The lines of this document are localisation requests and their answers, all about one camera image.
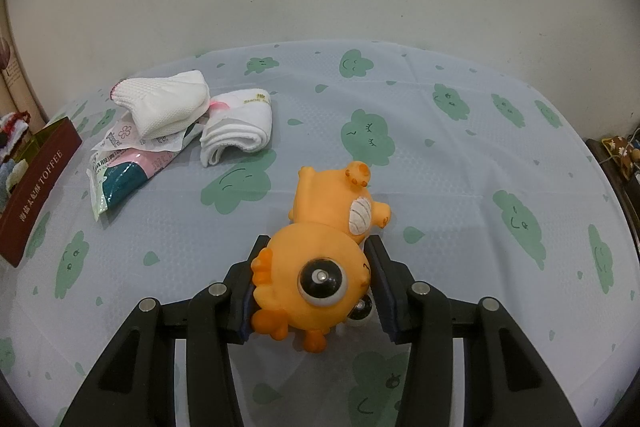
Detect white sock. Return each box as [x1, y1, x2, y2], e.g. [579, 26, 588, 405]
[110, 70, 212, 142]

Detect pink teal wipes packet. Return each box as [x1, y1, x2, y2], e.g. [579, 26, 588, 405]
[90, 147, 181, 222]

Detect orange rubber toy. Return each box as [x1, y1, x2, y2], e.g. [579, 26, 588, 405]
[250, 161, 392, 353]

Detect dark wooden cabinet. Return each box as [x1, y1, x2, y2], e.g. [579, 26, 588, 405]
[585, 137, 640, 258]

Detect white towel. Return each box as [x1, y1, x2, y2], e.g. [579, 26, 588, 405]
[200, 90, 275, 168]

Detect red tin box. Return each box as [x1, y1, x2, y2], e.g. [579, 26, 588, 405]
[0, 117, 83, 267]

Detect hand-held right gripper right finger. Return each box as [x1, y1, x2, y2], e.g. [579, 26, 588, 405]
[364, 236, 583, 427]

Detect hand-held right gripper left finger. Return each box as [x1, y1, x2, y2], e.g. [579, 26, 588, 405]
[55, 234, 276, 427]

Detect beige flower print curtain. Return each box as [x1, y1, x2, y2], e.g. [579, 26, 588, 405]
[0, 0, 51, 132]

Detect red white cloth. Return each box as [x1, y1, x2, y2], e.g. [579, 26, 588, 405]
[0, 109, 32, 145]

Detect white flower print packet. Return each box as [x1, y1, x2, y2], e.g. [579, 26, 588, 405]
[91, 114, 201, 155]

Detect brown flowered ornament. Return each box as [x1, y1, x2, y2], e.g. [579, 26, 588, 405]
[602, 134, 640, 180]

